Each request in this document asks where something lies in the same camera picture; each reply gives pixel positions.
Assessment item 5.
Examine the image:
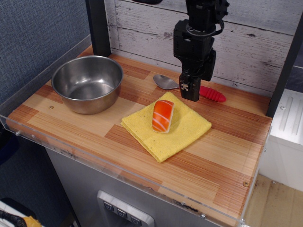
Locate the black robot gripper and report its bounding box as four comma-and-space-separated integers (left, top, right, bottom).
173, 20, 216, 102

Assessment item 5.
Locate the yellow folded cloth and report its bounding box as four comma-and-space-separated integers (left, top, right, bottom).
121, 92, 212, 163

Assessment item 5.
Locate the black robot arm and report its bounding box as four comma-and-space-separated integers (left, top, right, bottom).
173, 0, 229, 102

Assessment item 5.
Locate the black vertical post left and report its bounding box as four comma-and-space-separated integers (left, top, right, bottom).
85, 0, 111, 57

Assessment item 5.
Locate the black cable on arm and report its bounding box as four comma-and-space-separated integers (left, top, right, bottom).
213, 18, 225, 37

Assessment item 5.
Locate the stainless steel bowl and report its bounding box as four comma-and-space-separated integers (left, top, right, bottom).
51, 55, 124, 114

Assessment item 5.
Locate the clear acrylic table guard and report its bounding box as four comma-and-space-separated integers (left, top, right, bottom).
0, 34, 272, 227

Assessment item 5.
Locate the grey cabinet with button panel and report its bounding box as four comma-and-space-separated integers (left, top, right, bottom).
45, 148, 228, 227

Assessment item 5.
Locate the salmon nigiri sushi toy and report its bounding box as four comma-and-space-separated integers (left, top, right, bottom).
152, 100, 175, 133

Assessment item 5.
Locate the black vertical post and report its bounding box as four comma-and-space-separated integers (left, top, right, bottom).
266, 15, 303, 118
85, 0, 111, 57

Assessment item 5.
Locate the black vertical post right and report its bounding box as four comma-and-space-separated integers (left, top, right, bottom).
266, 15, 303, 118

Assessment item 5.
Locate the metal spoon with red handle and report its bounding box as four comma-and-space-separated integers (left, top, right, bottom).
153, 74, 227, 102

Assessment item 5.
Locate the black and yellow cable bundle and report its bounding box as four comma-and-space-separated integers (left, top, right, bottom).
0, 210, 42, 227

